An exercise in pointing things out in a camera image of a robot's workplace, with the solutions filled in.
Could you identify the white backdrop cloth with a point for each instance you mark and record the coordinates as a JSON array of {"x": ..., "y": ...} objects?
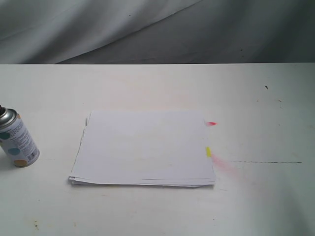
[{"x": 156, "y": 31}]

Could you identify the white paper stack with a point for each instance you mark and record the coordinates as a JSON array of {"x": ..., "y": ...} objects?
[{"x": 161, "y": 148}]

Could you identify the yellow sticky tab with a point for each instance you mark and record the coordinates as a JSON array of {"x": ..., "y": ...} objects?
[{"x": 208, "y": 152}]

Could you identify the silver spray paint can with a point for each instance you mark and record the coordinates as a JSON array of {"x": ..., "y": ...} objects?
[{"x": 15, "y": 139}]

